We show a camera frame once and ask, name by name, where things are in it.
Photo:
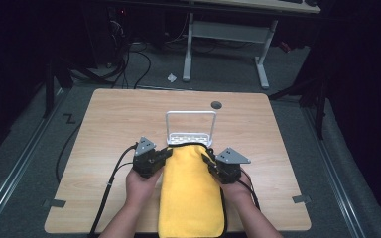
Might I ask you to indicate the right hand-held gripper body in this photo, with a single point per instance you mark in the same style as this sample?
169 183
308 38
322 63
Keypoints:
229 165

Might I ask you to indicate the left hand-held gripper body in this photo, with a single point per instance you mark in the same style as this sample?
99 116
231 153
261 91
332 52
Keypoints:
145 162

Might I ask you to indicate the white towel rack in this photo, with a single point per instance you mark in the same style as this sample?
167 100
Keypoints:
187 136

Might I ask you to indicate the yellow towel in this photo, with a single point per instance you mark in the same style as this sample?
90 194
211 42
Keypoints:
191 191

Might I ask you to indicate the person's right hand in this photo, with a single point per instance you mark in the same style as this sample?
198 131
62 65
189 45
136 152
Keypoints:
236 191

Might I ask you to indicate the person's left hand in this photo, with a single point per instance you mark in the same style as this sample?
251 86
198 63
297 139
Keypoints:
142 190

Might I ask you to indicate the grey table grommet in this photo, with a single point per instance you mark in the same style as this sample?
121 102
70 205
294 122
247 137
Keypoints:
216 105

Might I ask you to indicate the crumpled white paper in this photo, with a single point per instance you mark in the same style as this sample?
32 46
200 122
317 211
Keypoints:
171 78

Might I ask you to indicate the grey tape piece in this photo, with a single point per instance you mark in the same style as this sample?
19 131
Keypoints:
301 199
58 203

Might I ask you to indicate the black stand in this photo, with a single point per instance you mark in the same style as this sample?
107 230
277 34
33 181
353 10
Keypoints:
49 89
319 99

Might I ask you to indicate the metal floor rail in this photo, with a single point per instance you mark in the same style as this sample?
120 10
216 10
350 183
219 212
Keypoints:
20 162
334 172

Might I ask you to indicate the white frame desk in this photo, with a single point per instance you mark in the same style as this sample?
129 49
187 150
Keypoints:
225 31

